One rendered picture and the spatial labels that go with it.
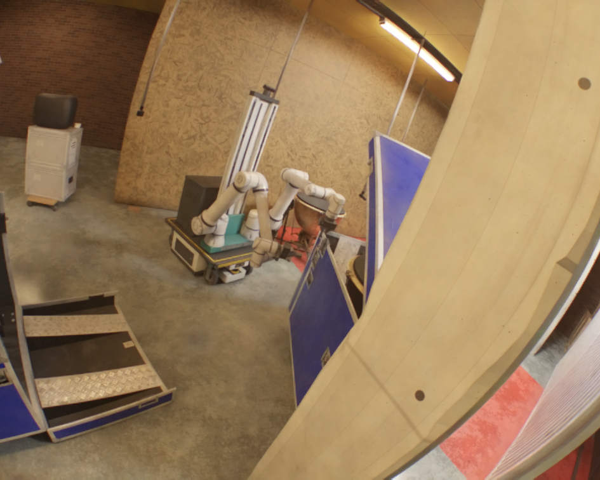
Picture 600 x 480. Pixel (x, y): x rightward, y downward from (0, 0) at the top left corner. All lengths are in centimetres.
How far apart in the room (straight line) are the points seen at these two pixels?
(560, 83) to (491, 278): 34
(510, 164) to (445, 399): 41
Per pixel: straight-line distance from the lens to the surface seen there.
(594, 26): 62
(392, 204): 147
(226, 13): 404
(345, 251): 230
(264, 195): 214
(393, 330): 60
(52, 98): 378
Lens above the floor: 162
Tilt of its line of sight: 21 degrees down
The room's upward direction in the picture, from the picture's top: 21 degrees clockwise
